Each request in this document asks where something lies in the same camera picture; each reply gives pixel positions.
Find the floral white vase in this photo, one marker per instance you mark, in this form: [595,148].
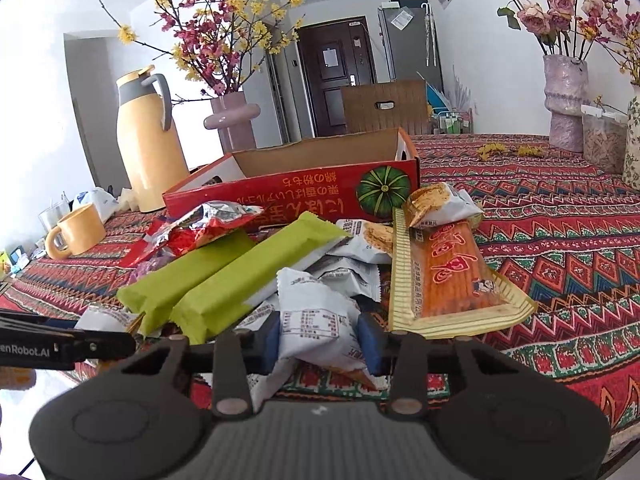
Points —
[631,168]

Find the patterned red tablecloth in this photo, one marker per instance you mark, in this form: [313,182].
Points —
[561,229]

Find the yellow thermos jug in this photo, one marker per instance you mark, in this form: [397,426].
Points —
[147,137]

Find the red cardboard pumpkin box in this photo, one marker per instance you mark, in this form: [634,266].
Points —
[356,176]

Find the pink ring vase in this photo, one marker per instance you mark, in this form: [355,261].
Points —
[232,119]

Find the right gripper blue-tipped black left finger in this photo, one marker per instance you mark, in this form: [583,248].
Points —
[231,358]

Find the dark brown door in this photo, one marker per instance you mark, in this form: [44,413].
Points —
[334,55]

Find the orange gold snack pack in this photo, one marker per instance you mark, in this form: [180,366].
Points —
[442,287]

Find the grey refrigerator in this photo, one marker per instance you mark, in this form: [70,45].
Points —
[409,39]

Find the white snack packet front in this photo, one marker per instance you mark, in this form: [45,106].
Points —
[317,326]

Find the textured pink vase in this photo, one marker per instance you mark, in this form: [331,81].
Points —
[565,92]

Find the white packet biscuit picture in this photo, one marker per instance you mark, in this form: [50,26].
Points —
[367,242]

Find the white plastic bag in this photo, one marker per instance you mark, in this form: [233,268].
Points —
[105,203]

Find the clear jar of seeds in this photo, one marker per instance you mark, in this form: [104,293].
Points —
[604,138]

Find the yellow ceramic mug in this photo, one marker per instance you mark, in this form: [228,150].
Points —
[74,234]

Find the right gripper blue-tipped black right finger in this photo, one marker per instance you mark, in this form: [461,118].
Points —
[403,358]

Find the dried pink roses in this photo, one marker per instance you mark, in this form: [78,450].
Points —
[566,27]

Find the red yellow blossom branches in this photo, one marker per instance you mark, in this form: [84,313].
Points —
[220,43]

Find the red silver snack packet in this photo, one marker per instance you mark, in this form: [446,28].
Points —
[199,227]

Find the green snack bar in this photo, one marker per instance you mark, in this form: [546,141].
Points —
[239,287]
[157,293]

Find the gloved left hand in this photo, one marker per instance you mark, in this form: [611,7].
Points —
[18,379]

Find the wooden chair back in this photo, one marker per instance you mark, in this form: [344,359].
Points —
[398,104]

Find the orange white small packet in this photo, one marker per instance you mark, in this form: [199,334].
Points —
[439,204]

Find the fallen yellow petals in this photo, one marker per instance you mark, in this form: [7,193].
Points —
[489,150]

